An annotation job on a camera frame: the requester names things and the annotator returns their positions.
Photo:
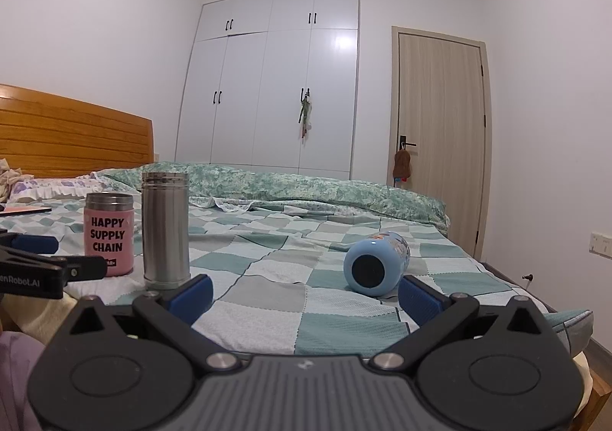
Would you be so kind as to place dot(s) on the beige floral cloth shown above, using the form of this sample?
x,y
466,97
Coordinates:
x,y
9,177

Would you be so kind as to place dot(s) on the stainless steel thermos cup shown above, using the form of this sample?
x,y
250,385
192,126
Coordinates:
x,y
166,230

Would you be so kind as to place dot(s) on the checkered bed sheet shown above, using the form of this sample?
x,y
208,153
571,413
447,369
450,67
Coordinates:
x,y
267,263

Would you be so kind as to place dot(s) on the hanging green ornament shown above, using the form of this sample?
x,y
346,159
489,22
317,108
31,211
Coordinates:
x,y
305,117

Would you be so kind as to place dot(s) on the pink flat tablet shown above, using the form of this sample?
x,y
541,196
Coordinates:
x,y
24,209

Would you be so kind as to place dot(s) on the purple cloth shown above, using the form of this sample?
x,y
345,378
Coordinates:
x,y
16,378

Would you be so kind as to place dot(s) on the cream cloth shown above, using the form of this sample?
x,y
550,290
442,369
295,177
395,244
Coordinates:
x,y
33,316

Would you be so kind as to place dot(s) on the brown hanging pouch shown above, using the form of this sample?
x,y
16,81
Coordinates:
x,y
402,164

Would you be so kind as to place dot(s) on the white wall socket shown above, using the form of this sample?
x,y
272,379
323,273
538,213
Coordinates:
x,y
601,245

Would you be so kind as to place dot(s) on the wooden bed headboard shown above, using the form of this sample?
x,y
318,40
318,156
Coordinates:
x,y
71,134

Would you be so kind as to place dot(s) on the light wooden door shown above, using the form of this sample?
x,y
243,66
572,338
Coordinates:
x,y
440,101

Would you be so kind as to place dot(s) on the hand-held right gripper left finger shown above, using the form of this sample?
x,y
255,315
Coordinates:
x,y
193,298

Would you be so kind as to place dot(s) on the green floral quilt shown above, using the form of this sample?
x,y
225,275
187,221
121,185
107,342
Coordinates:
x,y
306,191

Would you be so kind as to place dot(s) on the grey teal cushion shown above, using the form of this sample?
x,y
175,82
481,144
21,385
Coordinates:
x,y
571,328

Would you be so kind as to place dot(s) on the light blue cup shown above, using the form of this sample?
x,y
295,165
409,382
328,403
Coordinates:
x,y
377,263

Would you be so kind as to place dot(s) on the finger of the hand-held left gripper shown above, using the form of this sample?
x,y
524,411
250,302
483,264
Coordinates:
x,y
33,244
88,267

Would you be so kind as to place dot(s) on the purple floral pillow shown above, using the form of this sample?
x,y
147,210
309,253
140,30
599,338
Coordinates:
x,y
52,187

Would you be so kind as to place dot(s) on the pink printed cup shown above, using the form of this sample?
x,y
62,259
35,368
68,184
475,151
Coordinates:
x,y
109,232

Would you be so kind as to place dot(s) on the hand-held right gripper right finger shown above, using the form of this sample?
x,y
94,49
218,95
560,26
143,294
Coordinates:
x,y
420,299

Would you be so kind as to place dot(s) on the white wardrobe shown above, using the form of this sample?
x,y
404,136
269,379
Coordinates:
x,y
239,101

